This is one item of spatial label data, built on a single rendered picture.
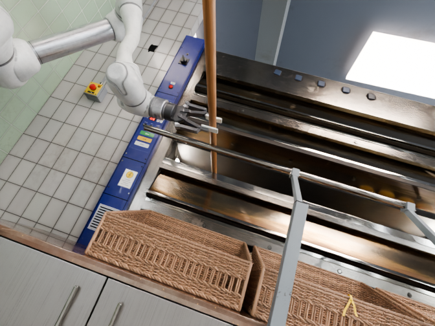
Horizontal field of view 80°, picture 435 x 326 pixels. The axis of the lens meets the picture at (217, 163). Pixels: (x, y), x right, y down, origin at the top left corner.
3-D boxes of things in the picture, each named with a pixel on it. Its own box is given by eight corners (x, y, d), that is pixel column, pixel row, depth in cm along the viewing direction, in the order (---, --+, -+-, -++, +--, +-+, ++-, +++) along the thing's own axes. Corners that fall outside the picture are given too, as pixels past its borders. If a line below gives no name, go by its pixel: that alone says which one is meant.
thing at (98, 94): (87, 99, 172) (95, 87, 176) (101, 103, 171) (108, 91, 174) (82, 92, 165) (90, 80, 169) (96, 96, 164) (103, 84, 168)
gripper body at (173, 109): (171, 108, 113) (191, 114, 112) (164, 123, 110) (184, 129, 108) (168, 97, 106) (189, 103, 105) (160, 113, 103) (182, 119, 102)
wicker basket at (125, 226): (125, 260, 130) (147, 209, 141) (231, 299, 124) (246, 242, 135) (79, 253, 86) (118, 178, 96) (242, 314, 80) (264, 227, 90)
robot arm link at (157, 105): (151, 121, 111) (164, 125, 110) (146, 109, 103) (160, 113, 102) (160, 105, 114) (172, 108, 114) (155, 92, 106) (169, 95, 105)
